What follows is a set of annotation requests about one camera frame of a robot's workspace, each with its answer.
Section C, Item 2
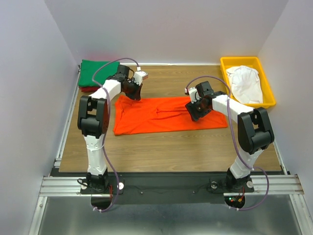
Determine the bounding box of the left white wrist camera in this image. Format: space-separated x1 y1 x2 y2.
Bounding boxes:
133 71 148 85

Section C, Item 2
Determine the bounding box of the folded dark red t shirt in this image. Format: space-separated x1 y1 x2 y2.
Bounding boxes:
79 87 100 93

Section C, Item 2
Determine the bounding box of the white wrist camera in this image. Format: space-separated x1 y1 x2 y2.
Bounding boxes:
133 71 148 85
184 87 201 103

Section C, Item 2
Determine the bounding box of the orange t shirt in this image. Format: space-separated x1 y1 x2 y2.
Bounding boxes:
113 95 228 136

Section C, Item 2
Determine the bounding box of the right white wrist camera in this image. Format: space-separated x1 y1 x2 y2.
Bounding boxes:
184 87 201 103

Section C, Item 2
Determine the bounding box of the white t shirt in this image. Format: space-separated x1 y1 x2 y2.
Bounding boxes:
226 65 263 104

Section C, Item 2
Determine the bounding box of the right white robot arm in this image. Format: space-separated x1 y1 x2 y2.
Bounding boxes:
184 81 274 191

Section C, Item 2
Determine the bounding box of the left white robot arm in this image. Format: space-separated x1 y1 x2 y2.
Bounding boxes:
77 65 148 193

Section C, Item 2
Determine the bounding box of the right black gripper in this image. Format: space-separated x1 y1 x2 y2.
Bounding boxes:
185 96 211 121

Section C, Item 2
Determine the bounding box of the aluminium rail frame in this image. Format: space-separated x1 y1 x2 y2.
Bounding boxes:
28 174 305 235

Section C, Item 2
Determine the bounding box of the yellow plastic bin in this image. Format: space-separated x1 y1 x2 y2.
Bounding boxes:
220 56 276 108

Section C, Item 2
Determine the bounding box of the folded green t shirt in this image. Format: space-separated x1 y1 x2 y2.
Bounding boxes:
78 59 120 89

